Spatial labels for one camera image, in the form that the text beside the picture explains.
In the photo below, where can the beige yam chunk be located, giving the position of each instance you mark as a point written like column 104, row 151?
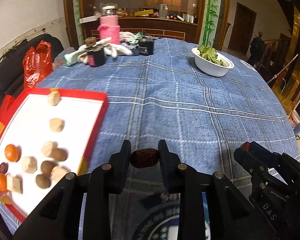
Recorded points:
column 56, row 124

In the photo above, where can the black jar pink label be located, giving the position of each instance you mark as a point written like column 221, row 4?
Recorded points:
column 95, row 52

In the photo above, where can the beige yam chunk rounded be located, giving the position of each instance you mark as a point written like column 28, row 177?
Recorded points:
column 54, row 98

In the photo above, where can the black sofa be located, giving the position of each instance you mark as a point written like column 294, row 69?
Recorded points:
column 11, row 69

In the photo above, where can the small red jujube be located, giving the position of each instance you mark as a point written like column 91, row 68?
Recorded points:
column 245, row 146

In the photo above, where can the brown longan fruit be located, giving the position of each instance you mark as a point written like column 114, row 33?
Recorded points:
column 47, row 167
column 59, row 154

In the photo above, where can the orange tangerine in tray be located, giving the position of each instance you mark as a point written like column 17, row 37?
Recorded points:
column 3, row 182

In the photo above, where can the blue plaid tablecloth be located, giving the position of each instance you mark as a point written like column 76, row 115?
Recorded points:
column 165, row 96

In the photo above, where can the small beige yam cube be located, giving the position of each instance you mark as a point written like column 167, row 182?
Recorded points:
column 14, row 183

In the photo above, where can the black box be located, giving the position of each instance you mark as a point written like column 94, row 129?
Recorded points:
column 146, row 46

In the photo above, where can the pink bottle knitted sleeve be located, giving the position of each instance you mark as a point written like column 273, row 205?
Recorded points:
column 109, row 24

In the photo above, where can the green leaves in bowl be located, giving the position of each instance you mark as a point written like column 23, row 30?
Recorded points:
column 210, row 54

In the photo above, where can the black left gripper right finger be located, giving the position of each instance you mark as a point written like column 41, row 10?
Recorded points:
column 231, row 215

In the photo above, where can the red plastic bag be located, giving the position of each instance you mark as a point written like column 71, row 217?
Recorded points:
column 37, row 64

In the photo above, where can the red tray white inside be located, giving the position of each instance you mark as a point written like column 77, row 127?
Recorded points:
column 45, row 124

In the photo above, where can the wooden cabinet counter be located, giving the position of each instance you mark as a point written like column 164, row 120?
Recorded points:
column 195, row 21

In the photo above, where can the white cloth gloves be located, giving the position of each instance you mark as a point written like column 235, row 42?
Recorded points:
column 128, row 46

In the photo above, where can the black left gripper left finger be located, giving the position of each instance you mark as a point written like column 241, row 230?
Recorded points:
column 57, row 216

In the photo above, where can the brown round fruit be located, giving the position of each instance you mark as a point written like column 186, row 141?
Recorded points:
column 43, row 181

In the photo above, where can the large beige yam piece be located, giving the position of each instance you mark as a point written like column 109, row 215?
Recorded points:
column 57, row 173

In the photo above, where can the red jujube date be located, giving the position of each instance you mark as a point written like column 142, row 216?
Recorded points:
column 3, row 168
column 144, row 158

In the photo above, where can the beige yam piece small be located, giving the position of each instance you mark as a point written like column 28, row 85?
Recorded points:
column 48, row 147

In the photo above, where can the orange tangerine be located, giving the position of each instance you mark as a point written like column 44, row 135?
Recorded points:
column 12, row 153
column 3, row 182

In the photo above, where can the white bowl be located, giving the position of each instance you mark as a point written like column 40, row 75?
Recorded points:
column 211, row 68

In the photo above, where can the red box beside tray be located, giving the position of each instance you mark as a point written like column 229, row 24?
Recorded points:
column 5, row 105

